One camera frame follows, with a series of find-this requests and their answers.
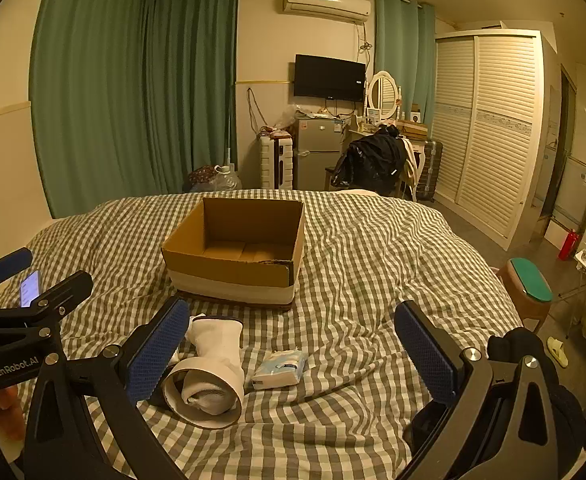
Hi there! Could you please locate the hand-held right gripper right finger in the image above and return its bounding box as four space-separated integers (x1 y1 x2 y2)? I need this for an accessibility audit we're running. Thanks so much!
393 300 586 480

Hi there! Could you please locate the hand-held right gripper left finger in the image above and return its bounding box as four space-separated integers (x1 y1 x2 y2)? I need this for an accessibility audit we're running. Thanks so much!
20 296 194 480

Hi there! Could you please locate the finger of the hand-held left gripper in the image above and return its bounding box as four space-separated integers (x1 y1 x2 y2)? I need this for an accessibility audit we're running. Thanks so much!
0 247 34 307
20 270 95 322

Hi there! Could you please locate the white sock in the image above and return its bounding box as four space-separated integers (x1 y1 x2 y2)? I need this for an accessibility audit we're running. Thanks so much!
180 314 245 407

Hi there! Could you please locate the white tape roll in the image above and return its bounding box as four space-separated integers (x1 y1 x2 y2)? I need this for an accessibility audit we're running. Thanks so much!
164 354 246 429

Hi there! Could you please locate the cardboard box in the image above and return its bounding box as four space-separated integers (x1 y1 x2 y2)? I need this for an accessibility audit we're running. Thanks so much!
161 196 306 311

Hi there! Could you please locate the white blue tissue pack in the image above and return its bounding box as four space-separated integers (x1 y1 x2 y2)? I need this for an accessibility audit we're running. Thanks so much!
251 350 310 391

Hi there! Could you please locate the person's left hand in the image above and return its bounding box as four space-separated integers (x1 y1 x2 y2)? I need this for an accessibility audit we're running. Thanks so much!
0 387 26 453

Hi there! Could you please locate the smartphone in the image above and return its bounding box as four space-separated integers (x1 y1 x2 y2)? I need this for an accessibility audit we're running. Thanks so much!
20 270 42 309

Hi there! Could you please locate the grey white checked blanket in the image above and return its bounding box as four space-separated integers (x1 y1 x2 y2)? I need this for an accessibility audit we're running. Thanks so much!
0 190 529 480

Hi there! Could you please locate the wooden stool green seat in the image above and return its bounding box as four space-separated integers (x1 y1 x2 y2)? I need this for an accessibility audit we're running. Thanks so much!
497 257 555 333

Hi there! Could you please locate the yellow slipper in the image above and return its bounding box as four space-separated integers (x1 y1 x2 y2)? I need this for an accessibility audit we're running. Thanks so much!
546 336 570 369

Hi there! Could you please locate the red fire extinguisher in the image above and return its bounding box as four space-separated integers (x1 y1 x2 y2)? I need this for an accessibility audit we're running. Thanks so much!
558 228 580 261

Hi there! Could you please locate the floral bag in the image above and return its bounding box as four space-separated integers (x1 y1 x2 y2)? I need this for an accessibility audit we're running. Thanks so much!
188 166 219 192

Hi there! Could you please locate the silver hard suitcase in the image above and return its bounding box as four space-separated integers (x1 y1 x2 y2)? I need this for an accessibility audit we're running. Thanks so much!
415 140 444 202

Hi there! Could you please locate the wooden chair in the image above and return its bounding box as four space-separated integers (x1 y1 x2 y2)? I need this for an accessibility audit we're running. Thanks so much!
324 135 420 202

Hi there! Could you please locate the clear water jug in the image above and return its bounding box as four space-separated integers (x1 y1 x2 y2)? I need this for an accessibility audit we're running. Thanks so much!
214 164 242 192

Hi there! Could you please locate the black jacket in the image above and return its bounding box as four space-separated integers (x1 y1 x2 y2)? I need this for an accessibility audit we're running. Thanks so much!
332 127 408 196

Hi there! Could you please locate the white ribbed suitcase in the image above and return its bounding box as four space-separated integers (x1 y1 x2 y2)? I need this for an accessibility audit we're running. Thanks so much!
259 132 295 191

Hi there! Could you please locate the silver small fridge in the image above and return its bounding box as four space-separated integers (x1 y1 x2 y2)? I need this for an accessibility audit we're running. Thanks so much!
294 114 350 192

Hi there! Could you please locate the white louvred wardrobe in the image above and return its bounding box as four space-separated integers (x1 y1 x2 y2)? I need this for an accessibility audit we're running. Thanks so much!
432 30 545 252

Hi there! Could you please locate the white dressing table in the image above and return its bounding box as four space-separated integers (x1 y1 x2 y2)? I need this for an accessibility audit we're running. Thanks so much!
342 115 430 161

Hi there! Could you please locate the white oval vanity mirror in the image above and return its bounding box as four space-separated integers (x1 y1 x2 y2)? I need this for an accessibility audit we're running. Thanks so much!
366 70 403 122

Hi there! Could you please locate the clear plastic bag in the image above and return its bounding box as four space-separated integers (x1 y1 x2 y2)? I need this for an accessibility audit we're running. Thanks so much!
272 106 300 134

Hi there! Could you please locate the narrow green curtain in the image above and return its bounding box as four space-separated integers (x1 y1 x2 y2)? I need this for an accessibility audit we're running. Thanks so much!
374 0 437 126

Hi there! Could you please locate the white air conditioner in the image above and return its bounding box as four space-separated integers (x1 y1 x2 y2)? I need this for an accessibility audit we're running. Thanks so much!
280 0 372 25

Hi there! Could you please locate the black wall television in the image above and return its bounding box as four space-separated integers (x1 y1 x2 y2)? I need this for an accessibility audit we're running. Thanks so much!
293 54 367 102

